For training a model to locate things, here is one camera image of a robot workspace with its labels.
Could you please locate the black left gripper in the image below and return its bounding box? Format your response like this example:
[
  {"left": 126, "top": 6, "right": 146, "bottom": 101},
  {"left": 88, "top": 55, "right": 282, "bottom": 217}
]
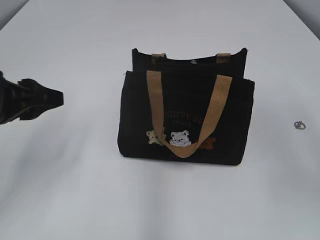
[{"left": 0, "top": 71, "right": 64, "bottom": 125}]

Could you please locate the black canvas tote bag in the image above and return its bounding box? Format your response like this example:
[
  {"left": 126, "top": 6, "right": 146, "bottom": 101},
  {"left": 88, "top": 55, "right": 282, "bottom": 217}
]
[{"left": 117, "top": 48, "right": 255, "bottom": 166}]

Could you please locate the silver zipper pull ring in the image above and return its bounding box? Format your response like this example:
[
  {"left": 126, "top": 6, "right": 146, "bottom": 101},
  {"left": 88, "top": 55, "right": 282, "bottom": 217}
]
[{"left": 293, "top": 120, "right": 307, "bottom": 131}]

